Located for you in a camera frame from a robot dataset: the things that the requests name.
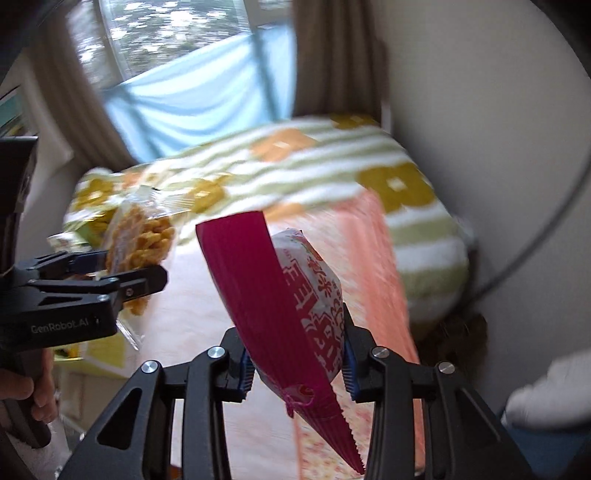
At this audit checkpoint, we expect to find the waffle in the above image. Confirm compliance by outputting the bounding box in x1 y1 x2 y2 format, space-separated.
98 186 191 317

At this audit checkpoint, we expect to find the magenta white snack bag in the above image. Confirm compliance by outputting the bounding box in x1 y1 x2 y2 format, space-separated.
195 211 365 474

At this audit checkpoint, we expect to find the person left hand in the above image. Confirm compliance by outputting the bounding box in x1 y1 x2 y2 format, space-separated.
0 349 58 424

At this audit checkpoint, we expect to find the green cardboard box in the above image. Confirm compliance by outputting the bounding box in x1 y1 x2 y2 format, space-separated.
48 231 137 378

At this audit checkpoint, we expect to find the framed houses picture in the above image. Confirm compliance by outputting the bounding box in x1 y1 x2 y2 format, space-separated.
0 87 29 137

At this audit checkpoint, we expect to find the left brown curtain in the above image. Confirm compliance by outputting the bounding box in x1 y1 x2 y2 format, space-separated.
28 1 137 171

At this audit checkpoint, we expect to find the brown curtain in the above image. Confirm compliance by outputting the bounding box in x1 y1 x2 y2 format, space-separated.
28 1 137 171
291 0 387 122

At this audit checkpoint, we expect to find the floral striped quilt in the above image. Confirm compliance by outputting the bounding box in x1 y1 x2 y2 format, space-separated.
63 115 469 323

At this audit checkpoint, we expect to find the light blue hanging cloth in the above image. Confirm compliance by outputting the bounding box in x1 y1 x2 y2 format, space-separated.
102 23 296 162

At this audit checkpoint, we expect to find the window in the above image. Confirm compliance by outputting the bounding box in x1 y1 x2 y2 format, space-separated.
92 1 290 83

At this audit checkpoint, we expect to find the right brown curtain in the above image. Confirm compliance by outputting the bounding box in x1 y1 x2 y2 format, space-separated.
291 0 387 122

